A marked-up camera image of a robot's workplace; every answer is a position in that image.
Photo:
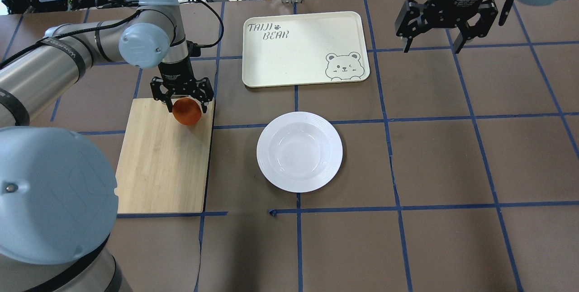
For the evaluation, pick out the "orange fruit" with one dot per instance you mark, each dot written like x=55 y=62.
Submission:
x=186 y=111

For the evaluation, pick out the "cream bear tray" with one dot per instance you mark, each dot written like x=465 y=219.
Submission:
x=304 y=49

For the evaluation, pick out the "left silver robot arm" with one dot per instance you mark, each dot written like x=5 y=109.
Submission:
x=65 y=103

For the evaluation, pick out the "bamboo cutting board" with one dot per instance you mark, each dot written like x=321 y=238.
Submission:
x=163 y=165

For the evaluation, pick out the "white ceramic plate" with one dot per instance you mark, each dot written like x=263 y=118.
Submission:
x=299 y=152

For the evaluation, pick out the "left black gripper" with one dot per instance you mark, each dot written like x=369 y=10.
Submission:
x=177 y=77

